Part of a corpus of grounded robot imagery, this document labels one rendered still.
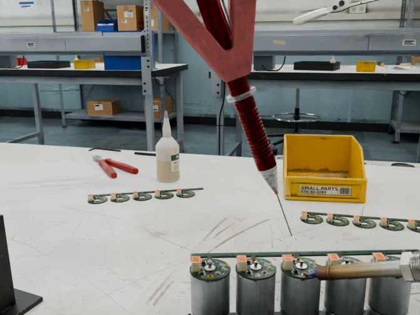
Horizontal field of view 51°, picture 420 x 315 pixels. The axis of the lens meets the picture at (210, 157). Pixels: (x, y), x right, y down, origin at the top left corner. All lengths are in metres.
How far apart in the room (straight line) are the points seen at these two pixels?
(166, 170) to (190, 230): 0.17
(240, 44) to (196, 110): 4.71
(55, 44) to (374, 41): 1.91
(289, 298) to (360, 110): 4.47
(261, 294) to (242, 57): 0.14
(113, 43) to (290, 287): 2.63
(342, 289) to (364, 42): 2.30
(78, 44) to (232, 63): 2.75
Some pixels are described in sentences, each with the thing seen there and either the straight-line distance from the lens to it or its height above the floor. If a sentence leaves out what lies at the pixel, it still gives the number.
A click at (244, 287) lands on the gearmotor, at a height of 0.80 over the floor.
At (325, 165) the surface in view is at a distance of 0.67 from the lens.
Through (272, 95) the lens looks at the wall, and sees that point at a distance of 4.73.
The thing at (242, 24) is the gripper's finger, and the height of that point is 0.95.
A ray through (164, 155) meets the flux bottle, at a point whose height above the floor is 0.79.
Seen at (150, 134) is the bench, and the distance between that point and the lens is 2.88.
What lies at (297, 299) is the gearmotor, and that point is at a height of 0.80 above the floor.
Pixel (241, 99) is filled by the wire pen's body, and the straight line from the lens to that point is 0.22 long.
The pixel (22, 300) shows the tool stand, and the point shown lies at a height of 0.75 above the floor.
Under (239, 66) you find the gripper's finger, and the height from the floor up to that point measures 0.93.
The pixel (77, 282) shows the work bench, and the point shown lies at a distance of 0.40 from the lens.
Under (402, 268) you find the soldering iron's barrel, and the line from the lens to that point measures 0.24.
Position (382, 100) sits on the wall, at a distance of 4.72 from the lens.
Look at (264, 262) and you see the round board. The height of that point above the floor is 0.81.
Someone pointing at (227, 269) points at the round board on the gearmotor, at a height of 0.81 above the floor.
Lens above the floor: 0.95
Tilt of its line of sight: 15 degrees down
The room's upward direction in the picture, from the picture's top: 1 degrees counter-clockwise
